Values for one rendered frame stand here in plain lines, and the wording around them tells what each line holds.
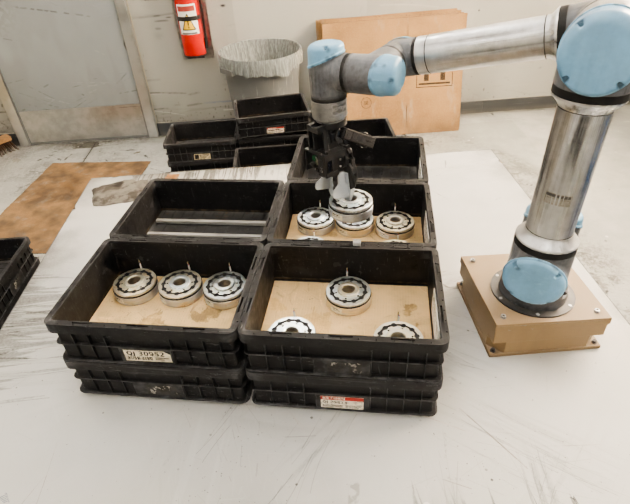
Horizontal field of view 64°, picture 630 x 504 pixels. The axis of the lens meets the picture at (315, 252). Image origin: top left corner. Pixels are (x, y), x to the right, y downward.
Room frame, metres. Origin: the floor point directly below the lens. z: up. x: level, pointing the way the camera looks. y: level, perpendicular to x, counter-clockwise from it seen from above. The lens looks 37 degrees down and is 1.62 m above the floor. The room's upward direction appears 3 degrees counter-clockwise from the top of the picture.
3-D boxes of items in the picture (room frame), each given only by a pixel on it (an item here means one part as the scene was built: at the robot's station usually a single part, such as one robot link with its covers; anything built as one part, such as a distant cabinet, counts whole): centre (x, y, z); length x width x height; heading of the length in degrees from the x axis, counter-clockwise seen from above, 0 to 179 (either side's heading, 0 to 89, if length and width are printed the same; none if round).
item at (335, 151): (1.03, -0.05, 1.14); 0.09 x 0.08 x 0.12; 127
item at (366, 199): (1.01, -0.09, 1.01); 0.10 x 0.10 x 0.01
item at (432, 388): (0.80, -0.06, 0.76); 0.40 x 0.30 x 0.12; 81
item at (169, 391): (0.86, 0.34, 0.76); 0.40 x 0.30 x 0.12; 81
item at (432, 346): (0.80, -0.06, 0.92); 0.40 x 0.30 x 0.02; 81
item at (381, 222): (1.13, -0.22, 0.86); 0.10 x 0.10 x 0.01
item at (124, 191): (1.67, 0.72, 0.71); 0.22 x 0.19 x 0.01; 92
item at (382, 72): (1.00, -0.14, 1.30); 0.11 x 0.11 x 0.08; 59
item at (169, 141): (2.71, 0.59, 0.31); 0.40 x 0.30 x 0.34; 92
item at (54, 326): (0.86, 0.34, 0.92); 0.40 x 0.30 x 0.02; 81
